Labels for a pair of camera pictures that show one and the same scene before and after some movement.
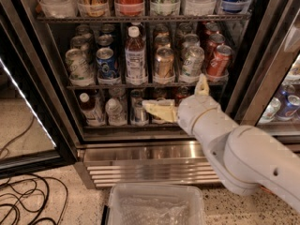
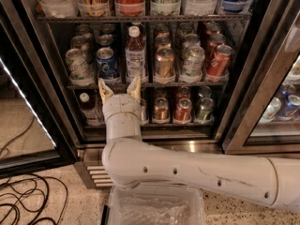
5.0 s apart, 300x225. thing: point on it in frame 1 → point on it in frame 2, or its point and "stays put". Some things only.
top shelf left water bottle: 60,1 stays put
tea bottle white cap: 134,31 stays put
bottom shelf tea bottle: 93,110 stays put
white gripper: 191,111 → 121,105
